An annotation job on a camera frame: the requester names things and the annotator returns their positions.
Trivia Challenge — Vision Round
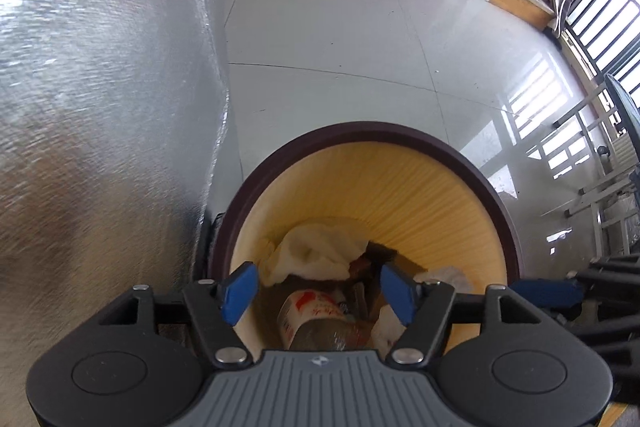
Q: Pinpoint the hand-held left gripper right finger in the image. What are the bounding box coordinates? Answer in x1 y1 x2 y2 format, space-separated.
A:
380 263 544 367

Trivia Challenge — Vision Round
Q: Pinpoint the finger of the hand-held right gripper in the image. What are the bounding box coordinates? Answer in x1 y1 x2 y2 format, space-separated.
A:
509 279 640 388
566 256 640 292

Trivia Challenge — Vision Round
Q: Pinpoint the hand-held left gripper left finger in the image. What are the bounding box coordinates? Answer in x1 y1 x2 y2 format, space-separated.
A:
97 261 261 370

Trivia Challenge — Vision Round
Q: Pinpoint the wooden trash bin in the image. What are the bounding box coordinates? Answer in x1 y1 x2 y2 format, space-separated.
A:
209 121 524 358

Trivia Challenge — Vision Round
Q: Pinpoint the white tissue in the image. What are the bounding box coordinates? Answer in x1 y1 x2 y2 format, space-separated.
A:
371 304 410 354

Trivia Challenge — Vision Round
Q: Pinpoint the crumpled white paper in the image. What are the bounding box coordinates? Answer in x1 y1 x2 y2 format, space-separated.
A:
414 265 474 296

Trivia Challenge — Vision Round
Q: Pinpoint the white metal rack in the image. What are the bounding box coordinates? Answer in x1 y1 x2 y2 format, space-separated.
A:
551 79 640 260

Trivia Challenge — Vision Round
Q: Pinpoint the plastic bottle with red label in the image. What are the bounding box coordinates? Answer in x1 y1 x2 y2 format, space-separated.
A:
277 288 375 352

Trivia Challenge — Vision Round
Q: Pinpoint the white crumpled cloth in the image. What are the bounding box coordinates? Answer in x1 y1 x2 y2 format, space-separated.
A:
261 219 369 288

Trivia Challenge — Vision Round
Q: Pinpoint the dark round table top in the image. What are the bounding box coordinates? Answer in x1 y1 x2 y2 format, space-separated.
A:
604 73 640 138

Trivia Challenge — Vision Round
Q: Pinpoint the silver foil insulation sheet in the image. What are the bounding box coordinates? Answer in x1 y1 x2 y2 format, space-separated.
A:
0 0 232 408

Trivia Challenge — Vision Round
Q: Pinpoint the window railing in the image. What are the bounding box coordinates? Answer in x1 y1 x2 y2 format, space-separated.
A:
557 0 640 85

